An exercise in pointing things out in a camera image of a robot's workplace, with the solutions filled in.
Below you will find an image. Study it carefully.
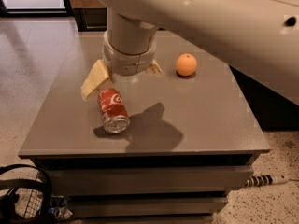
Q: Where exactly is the striped black white cable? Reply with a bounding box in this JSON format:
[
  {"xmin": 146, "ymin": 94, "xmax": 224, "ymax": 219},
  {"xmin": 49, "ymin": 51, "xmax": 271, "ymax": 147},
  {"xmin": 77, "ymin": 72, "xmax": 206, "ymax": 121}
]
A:
[{"xmin": 242, "ymin": 174, "xmax": 291, "ymax": 188}]

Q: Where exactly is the red coke can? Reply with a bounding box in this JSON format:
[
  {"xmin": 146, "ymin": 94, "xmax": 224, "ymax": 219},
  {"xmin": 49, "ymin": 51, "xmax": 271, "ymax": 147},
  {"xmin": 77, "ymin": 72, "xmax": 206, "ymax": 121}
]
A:
[{"xmin": 97, "ymin": 88, "xmax": 130, "ymax": 134}]

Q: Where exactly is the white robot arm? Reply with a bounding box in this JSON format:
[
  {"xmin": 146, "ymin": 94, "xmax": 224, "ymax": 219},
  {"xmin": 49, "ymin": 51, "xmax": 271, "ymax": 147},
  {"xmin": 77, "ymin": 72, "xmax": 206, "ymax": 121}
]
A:
[{"xmin": 99, "ymin": 0, "xmax": 299, "ymax": 104}]

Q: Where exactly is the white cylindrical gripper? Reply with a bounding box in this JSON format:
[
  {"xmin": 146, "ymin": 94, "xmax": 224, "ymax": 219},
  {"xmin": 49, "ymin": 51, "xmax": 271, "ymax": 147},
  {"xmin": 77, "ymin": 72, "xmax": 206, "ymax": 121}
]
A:
[{"xmin": 81, "ymin": 32, "xmax": 164, "ymax": 101}]

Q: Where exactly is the wooden counter with shelf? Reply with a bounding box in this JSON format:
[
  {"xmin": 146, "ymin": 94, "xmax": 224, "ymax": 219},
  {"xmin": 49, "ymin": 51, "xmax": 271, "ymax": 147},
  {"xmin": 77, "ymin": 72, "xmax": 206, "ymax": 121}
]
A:
[{"xmin": 68, "ymin": 0, "xmax": 107, "ymax": 32}]

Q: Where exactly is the black bag with straps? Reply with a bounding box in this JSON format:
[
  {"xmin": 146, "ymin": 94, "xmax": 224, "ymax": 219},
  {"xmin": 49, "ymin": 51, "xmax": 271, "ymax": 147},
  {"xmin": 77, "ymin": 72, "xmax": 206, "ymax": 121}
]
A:
[{"xmin": 0, "ymin": 164, "xmax": 53, "ymax": 224}]

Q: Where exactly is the orange fruit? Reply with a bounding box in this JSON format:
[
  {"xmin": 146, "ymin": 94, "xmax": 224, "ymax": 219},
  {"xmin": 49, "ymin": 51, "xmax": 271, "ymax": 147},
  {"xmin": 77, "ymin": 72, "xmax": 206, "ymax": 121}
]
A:
[{"xmin": 176, "ymin": 53, "xmax": 197, "ymax": 77}]

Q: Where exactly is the wire mesh basket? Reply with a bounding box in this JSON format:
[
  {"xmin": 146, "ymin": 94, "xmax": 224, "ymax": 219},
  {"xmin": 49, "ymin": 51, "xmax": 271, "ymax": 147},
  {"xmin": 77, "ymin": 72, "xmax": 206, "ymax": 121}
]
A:
[{"xmin": 22, "ymin": 189, "xmax": 44, "ymax": 219}]

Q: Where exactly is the grey drawer cabinet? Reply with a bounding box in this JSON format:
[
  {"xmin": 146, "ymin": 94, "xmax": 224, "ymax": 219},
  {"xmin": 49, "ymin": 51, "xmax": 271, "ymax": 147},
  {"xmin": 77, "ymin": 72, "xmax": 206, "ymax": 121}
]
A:
[{"xmin": 20, "ymin": 32, "xmax": 269, "ymax": 224}]

